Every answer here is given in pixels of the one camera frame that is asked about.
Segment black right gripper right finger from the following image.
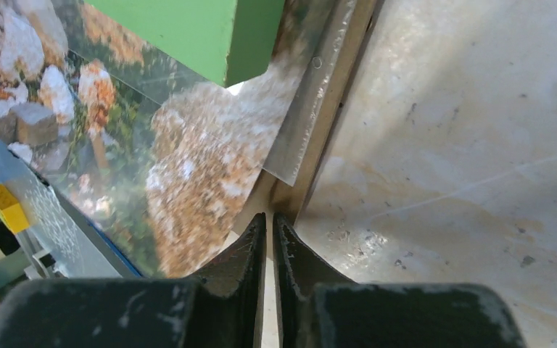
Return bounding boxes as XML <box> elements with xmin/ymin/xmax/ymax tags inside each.
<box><xmin>273</xmin><ymin>214</ymin><xmax>526</xmax><ymax>347</ymax></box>

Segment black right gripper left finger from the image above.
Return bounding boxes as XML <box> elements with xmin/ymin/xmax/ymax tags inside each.
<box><xmin>0</xmin><ymin>213</ymin><xmax>267</xmax><ymax>347</ymax></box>

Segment coastal landscape photo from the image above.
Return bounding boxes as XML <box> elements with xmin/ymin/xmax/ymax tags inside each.
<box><xmin>0</xmin><ymin>0</ymin><xmax>337</xmax><ymax>280</ymax></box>

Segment green wooden picture frame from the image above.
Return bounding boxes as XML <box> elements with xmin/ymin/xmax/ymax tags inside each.
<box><xmin>89</xmin><ymin>1</ymin><xmax>285</xmax><ymax>87</ymax></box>

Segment yellow toy brick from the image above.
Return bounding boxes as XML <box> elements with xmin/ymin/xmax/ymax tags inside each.
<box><xmin>0</xmin><ymin>184</ymin><xmax>30</xmax><ymax>234</ymax></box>

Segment clear glass pane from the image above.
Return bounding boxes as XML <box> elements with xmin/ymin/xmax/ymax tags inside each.
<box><xmin>263</xmin><ymin>1</ymin><xmax>358</xmax><ymax>186</ymax></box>

